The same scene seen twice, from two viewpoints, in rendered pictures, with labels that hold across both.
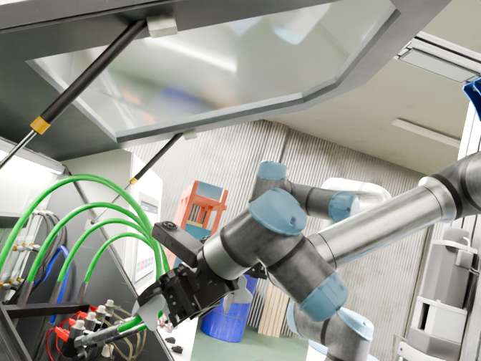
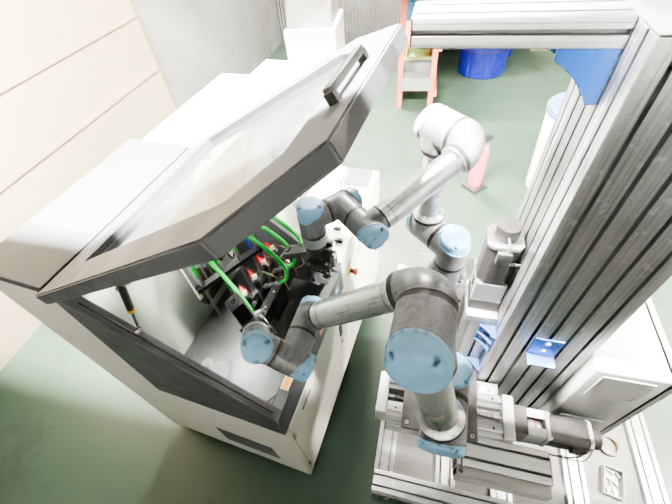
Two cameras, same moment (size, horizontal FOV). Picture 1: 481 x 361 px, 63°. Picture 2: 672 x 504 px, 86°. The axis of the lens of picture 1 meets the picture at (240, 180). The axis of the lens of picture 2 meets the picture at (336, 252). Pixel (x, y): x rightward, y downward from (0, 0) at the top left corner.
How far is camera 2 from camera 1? 97 cm
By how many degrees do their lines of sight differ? 60
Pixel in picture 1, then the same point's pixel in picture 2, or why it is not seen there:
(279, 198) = (245, 352)
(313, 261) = (281, 367)
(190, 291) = not seen: hidden behind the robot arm
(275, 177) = (307, 223)
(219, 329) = (475, 69)
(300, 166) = not seen: outside the picture
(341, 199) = (363, 237)
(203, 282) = not seen: hidden behind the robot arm
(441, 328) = (481, 295)
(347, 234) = (328, 317)
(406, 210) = (363, 310)
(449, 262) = (489, 258)
